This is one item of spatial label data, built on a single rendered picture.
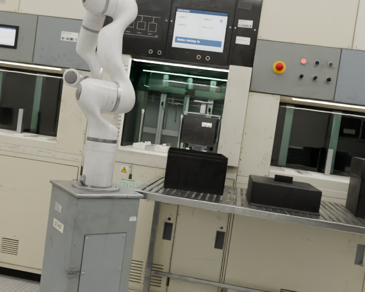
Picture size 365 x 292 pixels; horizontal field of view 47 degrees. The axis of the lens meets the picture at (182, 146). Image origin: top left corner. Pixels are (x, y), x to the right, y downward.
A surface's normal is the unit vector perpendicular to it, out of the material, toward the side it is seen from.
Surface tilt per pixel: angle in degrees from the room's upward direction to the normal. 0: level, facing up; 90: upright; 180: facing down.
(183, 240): 90
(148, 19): 90
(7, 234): 90
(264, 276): 90
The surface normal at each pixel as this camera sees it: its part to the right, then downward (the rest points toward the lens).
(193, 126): -0.12, 0.04
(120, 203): 0.60, 0.12
